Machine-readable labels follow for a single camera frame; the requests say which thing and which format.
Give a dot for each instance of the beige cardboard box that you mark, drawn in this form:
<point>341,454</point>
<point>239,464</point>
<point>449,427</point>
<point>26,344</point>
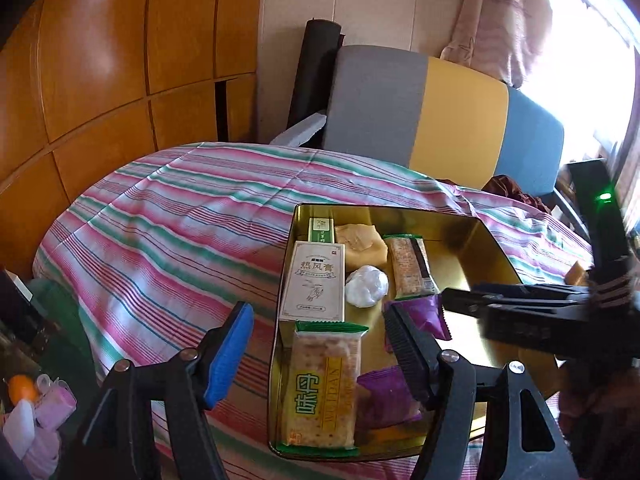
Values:
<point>312,280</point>

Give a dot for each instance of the white plastic bottle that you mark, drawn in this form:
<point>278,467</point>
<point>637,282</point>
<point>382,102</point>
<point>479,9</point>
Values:
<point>19,430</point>

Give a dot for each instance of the purple snack packet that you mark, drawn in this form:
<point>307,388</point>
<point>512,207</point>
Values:
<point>385,400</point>
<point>427,317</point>

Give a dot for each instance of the gold tin box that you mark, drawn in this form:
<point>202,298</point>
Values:
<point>465,255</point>

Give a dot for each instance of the small yellow sponge block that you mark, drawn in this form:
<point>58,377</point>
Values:
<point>577,272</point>

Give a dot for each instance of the large white plastic ball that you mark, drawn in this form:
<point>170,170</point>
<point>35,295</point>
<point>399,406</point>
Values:
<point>367,285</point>

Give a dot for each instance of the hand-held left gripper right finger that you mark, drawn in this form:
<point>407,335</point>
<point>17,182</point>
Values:
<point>406,355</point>

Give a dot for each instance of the large yellow sponge block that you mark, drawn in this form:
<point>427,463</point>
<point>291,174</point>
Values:
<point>362,247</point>

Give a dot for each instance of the yellow label cracker packet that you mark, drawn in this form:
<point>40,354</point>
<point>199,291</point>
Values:
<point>322,390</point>

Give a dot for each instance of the black rolled mat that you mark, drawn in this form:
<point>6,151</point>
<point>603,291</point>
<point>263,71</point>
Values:
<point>312,70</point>

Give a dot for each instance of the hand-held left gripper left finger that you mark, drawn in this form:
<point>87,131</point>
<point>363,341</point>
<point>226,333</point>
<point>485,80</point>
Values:
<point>230,355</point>

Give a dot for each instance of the small green box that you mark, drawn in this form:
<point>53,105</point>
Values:
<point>320,230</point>

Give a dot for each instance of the dark label cracker packet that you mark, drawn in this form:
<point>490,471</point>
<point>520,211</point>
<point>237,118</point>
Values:
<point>410,265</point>

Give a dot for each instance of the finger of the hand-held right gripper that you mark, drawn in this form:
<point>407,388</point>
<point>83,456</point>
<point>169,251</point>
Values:
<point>520,288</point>
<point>480,302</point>

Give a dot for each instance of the pink plastic item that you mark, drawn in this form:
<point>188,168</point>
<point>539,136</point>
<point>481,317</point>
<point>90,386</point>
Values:
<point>55,402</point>

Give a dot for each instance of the striped cloth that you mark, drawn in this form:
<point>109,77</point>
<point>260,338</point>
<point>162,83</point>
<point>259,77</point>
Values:
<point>165,220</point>

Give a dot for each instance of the dark red cloth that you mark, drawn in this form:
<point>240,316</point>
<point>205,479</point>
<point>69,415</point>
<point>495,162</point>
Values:
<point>515,190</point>

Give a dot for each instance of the grey yellow blue chair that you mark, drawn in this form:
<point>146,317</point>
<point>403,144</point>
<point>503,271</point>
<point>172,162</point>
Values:
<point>380,105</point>

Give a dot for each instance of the wooden wardrobe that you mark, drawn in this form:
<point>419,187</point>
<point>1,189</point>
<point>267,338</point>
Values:
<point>110,70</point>

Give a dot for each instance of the orange ball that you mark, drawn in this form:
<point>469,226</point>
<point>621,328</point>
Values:
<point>22,389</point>

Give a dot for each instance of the white foam piece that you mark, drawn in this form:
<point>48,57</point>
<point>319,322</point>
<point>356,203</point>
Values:
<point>300,130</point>

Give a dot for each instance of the patterned beige curtain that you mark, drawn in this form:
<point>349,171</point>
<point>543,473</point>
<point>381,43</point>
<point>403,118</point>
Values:
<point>500,15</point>

